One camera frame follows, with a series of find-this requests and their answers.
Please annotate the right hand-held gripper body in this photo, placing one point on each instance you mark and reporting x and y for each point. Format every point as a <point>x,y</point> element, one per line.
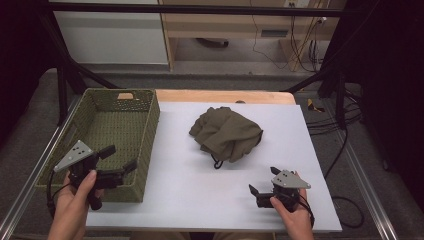
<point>288,181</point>

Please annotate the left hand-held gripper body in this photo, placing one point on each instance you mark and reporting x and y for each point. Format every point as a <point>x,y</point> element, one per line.
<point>78,155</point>

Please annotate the green woven basket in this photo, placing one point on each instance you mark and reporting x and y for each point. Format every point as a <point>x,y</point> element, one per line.
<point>110,126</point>

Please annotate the person's right hand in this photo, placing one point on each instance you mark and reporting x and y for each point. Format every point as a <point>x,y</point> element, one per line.
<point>296,220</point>

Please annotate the person's left hand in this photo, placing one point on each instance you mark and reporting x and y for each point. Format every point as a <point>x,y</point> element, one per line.
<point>70,206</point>

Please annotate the white table board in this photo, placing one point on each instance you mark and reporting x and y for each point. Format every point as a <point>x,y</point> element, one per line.
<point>200,200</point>

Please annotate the black metal stand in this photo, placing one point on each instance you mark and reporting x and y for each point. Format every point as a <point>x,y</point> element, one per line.
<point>340,100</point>
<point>61,93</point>

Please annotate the yellow and black tool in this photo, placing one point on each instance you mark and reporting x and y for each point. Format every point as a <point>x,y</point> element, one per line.
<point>311,105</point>

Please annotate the wooden table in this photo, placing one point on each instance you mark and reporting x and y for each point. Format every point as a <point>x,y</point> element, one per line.
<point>216,96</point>

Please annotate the white cabinet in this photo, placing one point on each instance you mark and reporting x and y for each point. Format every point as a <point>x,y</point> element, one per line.
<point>110,36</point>

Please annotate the black curtain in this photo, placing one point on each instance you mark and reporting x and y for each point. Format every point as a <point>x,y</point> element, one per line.
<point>393,83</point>
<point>20,50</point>

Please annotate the dark object under desk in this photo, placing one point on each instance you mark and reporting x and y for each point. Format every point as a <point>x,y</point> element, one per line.
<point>213,42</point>

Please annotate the light wooden desk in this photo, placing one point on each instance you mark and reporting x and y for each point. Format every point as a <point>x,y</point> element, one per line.
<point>216,25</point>

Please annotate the aluminium rail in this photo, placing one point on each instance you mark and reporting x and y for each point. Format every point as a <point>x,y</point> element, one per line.
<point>376,206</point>
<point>20,203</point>

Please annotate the black frame crossbar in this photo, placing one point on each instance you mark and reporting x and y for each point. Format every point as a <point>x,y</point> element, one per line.
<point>200,9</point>

